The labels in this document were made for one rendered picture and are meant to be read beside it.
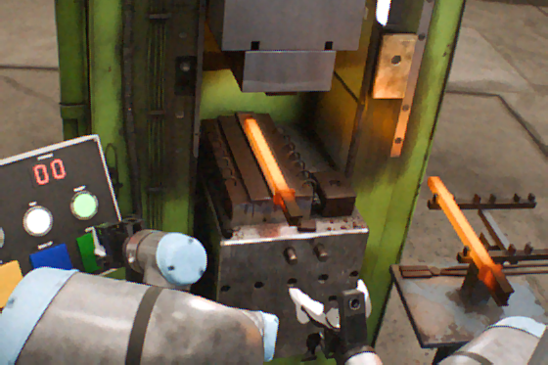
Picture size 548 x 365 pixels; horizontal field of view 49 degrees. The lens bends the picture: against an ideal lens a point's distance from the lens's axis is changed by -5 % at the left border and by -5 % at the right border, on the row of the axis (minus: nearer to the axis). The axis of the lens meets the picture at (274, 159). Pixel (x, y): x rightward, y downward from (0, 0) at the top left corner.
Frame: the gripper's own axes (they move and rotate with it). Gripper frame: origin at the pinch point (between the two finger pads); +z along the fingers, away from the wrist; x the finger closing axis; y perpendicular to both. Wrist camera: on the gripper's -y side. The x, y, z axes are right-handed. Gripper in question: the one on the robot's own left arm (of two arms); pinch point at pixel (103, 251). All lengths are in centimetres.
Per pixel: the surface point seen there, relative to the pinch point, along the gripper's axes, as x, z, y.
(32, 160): 7.7, 3.1, 21.0
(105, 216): -3.6, 3.2, 5.9
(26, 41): -113, 365, 93
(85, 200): -0.4, 2.8, 10.5
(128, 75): -19.6, 8.7, 32.8
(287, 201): -44.1, -4.3, -3.6
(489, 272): -67, -40, -27
